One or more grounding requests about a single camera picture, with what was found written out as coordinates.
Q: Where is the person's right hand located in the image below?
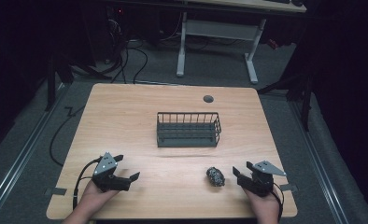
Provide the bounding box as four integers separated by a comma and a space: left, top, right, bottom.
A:
242, 187, 282, 219

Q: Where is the metal floor rail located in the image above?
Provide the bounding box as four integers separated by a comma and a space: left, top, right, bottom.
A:
289, 99, 350, 224
0, 83, 67, 220

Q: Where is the grey tape strip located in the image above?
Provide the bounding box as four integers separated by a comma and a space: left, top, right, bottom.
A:
44, 187, 68, 197
279, 183, 299, 192

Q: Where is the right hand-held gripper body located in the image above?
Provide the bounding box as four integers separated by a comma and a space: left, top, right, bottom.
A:
236, 160, 288, 198

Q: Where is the black metal stand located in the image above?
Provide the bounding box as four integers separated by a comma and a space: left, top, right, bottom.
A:
256, 69, 315, 133
44, 46, 113, 112

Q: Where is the dark wire basket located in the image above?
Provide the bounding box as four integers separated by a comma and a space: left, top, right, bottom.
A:
156, 111, 222, 148

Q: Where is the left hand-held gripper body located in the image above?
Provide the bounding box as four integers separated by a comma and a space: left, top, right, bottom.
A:
91, 151, 132, 192

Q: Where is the bundle of black cables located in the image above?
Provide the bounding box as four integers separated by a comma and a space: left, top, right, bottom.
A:
104, 7, 149, 85

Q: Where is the black floor cable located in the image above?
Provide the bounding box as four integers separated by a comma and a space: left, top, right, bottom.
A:
49, 105, 87, 168

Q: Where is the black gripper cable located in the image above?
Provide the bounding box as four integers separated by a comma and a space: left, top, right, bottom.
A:
72, 157, 103, 210
270, 182, 285, 222

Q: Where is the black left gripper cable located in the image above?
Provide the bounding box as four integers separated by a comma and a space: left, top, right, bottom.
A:
72, 157, 103, 210

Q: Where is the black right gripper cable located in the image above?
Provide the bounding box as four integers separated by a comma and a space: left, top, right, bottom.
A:
270, 182, 285, 222

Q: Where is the white-framed wooden desk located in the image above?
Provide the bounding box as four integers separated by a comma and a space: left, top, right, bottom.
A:
175, 0, 308, 86

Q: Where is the person's left hand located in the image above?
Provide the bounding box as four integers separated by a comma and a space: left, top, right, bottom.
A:
78, 180, 120, 217

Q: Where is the dark speckled pine cone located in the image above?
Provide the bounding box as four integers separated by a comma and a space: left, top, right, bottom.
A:
205, 166, 226, 188

